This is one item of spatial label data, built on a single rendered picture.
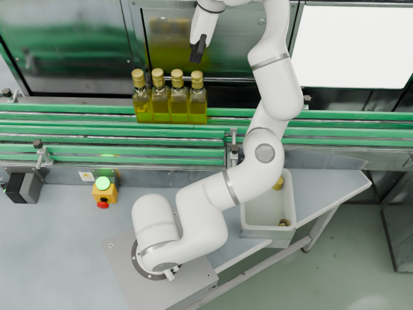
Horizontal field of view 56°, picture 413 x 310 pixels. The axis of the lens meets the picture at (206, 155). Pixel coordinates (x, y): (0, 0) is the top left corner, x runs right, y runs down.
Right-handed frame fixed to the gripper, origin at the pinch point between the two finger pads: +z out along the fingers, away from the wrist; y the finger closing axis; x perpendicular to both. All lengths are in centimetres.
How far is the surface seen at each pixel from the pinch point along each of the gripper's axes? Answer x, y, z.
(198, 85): 3.6, 1.6, 11.2
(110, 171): -17, 16, 45
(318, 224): 75, 9, 73
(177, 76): -3.1, 1.2, 10.0
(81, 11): -33.7, -15.8, 9.6
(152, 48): -11.3, -12.7, 14.5
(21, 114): -52, -3, 49
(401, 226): 118, 4, 73
